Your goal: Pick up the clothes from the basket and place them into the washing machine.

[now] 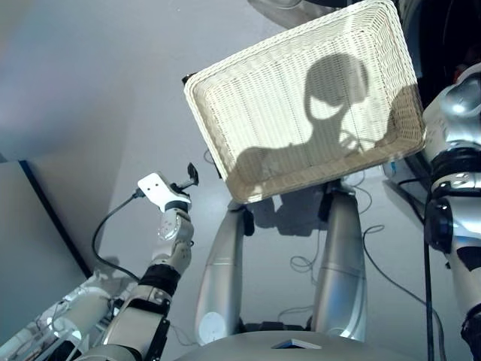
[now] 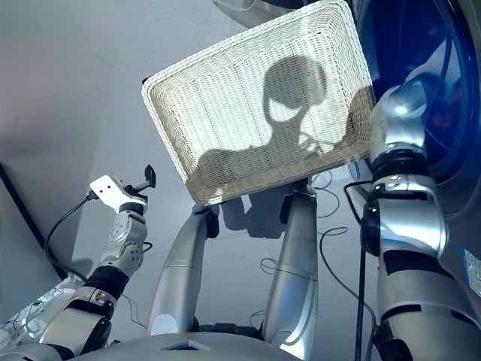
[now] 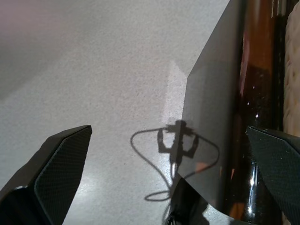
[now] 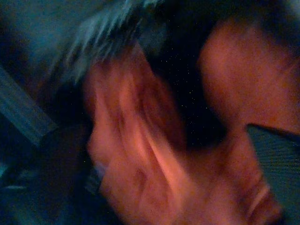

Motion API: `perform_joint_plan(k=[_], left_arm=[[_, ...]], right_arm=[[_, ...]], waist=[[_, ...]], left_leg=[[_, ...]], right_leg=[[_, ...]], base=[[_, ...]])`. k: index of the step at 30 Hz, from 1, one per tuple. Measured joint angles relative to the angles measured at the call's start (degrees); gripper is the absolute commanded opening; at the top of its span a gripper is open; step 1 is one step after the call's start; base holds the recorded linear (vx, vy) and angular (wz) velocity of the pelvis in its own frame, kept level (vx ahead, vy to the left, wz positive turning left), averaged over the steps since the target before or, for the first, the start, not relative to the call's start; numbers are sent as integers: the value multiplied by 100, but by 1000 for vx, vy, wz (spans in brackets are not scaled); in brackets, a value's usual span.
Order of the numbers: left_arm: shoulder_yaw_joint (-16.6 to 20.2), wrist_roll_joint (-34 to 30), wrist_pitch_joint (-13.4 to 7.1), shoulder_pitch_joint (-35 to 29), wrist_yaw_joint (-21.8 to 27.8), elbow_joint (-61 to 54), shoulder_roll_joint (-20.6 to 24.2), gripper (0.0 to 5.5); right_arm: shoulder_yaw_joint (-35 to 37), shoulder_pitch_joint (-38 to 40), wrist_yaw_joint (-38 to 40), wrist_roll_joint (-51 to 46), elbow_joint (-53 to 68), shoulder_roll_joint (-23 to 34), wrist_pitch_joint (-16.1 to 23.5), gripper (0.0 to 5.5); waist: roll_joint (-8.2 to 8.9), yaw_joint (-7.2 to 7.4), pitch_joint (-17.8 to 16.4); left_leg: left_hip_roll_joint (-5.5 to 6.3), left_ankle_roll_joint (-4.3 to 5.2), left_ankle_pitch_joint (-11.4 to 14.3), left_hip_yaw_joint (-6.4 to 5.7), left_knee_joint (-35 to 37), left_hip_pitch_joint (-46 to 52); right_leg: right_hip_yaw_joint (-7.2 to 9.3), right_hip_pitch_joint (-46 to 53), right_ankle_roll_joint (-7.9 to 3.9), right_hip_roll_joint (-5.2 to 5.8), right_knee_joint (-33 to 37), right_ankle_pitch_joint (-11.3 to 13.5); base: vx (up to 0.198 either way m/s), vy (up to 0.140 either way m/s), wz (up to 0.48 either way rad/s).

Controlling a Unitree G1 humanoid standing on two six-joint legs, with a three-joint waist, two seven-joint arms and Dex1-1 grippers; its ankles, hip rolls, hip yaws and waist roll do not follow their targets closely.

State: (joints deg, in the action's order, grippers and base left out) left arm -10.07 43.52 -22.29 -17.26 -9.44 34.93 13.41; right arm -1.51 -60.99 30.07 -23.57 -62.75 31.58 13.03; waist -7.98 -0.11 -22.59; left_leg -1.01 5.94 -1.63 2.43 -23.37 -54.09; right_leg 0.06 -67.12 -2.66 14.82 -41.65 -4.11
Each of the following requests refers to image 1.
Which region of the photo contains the thin grey floor cable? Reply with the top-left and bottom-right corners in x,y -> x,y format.
288,179 -> 449,340

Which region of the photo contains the silver robot leg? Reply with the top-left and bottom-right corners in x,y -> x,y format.
310,181 -> 368,342
194,208 -> 255,346

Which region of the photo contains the silver robot torso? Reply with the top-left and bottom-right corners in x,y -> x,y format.
164,329 -> 392,361

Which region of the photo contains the black edged wall panel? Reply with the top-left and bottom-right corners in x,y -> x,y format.
0,159 -> 93,280

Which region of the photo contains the small white floor box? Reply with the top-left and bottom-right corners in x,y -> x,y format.
383,159 -> 405,180

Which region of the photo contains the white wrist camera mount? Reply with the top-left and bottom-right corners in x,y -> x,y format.
136,172 -> 192,214

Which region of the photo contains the pale woven laundry basket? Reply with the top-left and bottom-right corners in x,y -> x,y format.
183,0 -> 428,205

